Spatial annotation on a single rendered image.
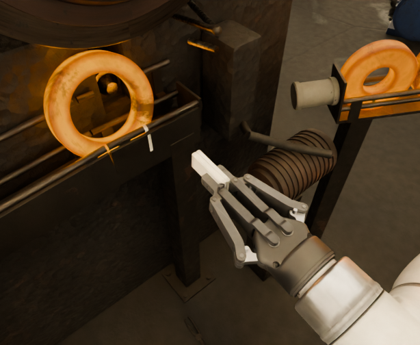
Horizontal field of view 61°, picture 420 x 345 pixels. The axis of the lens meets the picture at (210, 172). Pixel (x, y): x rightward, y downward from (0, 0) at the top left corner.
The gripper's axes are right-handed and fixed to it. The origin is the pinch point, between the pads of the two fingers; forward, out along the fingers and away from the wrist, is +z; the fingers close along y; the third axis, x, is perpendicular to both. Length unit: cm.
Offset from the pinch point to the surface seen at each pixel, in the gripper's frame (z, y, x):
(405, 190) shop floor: -14, 97, -73
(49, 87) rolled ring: 24.5, -11.8, 4.9
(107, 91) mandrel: 28.0, -1.5, -3.0
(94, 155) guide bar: 16.9, -10.5, -4.7
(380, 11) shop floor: 84, 231, -82
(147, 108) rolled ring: 19.8, 2.0, -3.2
